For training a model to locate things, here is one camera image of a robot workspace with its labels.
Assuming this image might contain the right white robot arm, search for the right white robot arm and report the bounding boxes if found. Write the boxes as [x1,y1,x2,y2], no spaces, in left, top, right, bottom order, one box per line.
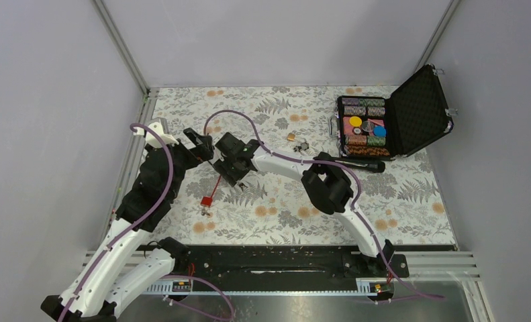
[213,133,394,276]

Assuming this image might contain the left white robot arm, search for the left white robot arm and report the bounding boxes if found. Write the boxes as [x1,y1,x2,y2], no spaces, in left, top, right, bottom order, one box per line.
[40,128,213,321]

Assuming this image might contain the red padlock with keys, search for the red padlock with keys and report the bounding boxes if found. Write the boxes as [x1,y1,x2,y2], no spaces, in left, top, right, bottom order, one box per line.
[200,176,222,216]

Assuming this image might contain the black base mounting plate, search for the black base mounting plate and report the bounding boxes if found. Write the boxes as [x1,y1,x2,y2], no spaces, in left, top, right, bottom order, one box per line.
[146,243,411,293]

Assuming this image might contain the yellow poker chip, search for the yellow poker chip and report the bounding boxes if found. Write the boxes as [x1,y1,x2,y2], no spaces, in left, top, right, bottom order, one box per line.
[348,116,363,127]

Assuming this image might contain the blue poker chip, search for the blue poker chip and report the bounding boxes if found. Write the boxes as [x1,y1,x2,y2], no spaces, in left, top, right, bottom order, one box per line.
[373,126,387,138]

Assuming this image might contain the black poker chip case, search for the black poker chip case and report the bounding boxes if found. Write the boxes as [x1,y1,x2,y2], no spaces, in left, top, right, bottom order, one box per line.
[330,64,454,160]

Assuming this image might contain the floral tablecloth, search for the floral tablecloth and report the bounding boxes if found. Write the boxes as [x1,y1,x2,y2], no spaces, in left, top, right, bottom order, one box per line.
[150,86,456,246]

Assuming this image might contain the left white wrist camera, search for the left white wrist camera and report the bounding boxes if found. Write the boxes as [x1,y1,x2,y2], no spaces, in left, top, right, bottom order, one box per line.
[145,117,179,148]

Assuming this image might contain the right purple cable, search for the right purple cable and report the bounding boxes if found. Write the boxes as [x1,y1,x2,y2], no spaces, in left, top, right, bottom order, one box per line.
[203,109,446,302]

